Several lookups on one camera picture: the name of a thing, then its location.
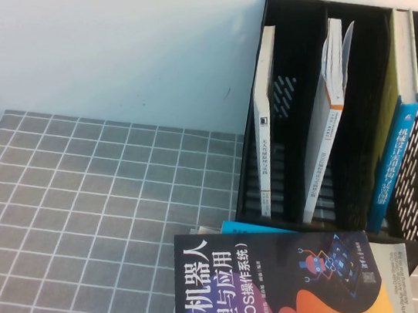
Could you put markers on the blue cover book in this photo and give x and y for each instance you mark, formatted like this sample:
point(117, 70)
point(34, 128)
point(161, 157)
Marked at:
point(245, 229)

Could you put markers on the thin white spine book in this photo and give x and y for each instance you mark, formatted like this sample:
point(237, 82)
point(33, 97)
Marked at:
point(262, 152)

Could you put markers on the dark robot cover book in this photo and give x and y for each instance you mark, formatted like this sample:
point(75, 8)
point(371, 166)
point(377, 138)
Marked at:
point(291, 292)

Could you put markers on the white book orange spine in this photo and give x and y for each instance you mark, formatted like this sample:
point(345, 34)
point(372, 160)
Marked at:
point(321, 160)

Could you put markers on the black perforated book stand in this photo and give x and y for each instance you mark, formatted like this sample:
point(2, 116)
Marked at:
point(360, 107)

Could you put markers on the blue yellow mechanical design book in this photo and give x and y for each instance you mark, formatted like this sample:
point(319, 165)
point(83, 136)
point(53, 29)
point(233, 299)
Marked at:
point(392, 151)

